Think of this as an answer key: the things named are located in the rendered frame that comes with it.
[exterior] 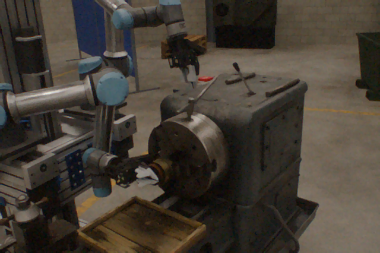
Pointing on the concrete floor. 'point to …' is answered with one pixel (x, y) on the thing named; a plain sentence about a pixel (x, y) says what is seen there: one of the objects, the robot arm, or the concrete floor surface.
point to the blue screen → (92, 33)
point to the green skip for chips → (369, 64)
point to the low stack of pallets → (184, 38)
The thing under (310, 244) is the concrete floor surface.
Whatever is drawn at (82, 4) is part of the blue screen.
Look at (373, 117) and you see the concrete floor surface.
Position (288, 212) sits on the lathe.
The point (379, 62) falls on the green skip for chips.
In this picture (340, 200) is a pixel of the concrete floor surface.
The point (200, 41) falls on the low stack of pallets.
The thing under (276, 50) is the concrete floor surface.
